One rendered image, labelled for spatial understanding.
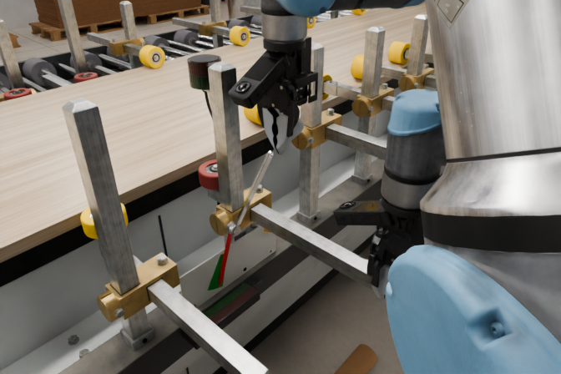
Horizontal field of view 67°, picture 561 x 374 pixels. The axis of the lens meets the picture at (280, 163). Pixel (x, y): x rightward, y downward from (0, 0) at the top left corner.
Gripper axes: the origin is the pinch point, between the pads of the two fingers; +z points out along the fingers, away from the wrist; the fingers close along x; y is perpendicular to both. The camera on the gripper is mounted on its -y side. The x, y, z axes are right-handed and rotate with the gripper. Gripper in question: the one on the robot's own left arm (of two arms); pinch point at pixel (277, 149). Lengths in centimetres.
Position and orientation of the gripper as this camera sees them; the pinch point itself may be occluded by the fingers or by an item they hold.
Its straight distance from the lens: 80.0
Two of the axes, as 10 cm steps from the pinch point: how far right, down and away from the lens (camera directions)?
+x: -7.4, -3.3, 5.9
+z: 0.1, 8.7, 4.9
